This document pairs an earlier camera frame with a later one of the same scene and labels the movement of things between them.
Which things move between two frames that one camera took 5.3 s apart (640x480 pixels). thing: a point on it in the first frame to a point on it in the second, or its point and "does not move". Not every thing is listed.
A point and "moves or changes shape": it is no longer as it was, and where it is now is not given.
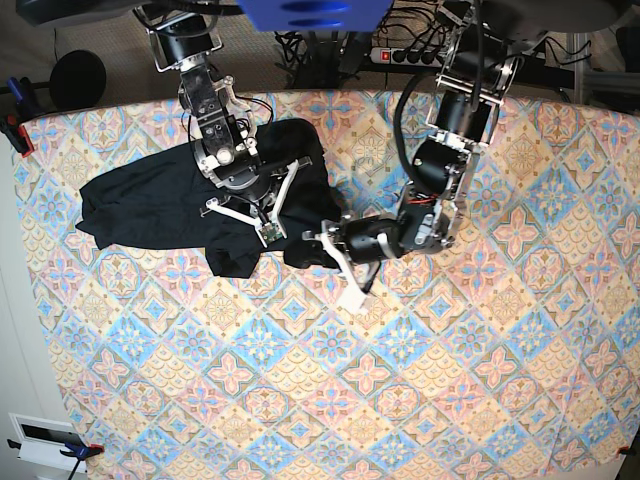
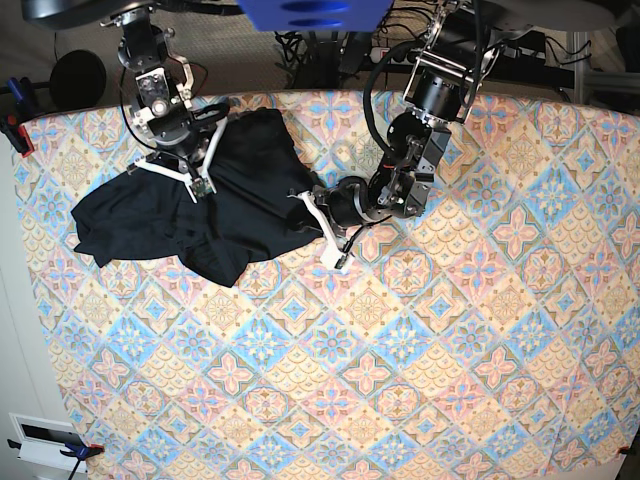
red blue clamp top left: (29, 109) does not move
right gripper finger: (273, 230) to (203, 169)
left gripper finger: (350, 294) to (334, 255)
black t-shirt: (169, 203) moves or changes shape
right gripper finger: (214, 204) to (167, 166)
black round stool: (77, 80) does not move
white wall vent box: (42, 440) does not move
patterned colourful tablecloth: (512, 353) does not move
